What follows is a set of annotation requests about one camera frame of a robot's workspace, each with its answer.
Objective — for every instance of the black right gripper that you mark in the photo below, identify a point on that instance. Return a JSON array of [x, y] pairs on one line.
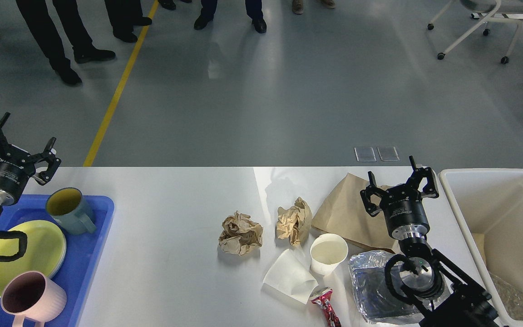
[[403, 215]]

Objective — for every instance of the yellow plastic plate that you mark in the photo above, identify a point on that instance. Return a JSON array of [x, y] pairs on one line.
[[44, 248]]

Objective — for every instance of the pink ribbed mug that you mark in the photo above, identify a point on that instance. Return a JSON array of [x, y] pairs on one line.
[[33, 296]]

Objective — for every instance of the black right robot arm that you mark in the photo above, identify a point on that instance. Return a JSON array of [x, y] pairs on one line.
[[450, 298]]

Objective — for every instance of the floor outlet cover pair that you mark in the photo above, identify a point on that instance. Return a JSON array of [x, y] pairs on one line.
[[374, 154]]

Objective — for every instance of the flat brown paper bag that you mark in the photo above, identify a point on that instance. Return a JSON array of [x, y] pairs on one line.
[[343, 212]]

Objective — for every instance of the grey-blue mug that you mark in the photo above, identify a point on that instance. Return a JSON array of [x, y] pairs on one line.
[[71, 211]]

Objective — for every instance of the white paper cup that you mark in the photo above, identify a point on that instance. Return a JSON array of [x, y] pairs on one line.
[[327, 252]]

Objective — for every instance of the white round plate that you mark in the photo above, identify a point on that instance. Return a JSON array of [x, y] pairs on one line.
[[61, 258]]

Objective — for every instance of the white plastic bin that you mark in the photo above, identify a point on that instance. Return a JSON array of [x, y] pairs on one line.
[[488, 206]]

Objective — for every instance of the silver foil bag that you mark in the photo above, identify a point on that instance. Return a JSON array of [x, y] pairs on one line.
[[372, 297]]

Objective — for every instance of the crumpled tan paper ball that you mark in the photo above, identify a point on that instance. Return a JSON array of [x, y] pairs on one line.
[[294, 223]]

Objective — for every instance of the blue plastic tray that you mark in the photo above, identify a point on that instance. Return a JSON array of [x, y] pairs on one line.
[[82, 254]]

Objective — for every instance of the red snack wrapper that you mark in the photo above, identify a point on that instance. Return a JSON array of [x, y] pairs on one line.
[[322, 298]]

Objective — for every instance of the white paper napkin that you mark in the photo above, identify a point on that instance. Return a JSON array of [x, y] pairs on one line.
[[290, 277]]

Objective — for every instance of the crumpled plastic in bin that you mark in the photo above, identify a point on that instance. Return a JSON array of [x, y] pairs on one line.
[[511, 296]]

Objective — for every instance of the crumpled brown paper ball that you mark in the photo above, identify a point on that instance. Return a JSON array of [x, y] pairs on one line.
[[240, 234]]

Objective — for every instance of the white rolling chair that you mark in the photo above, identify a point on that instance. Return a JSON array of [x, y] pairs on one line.
[[491, 11]]

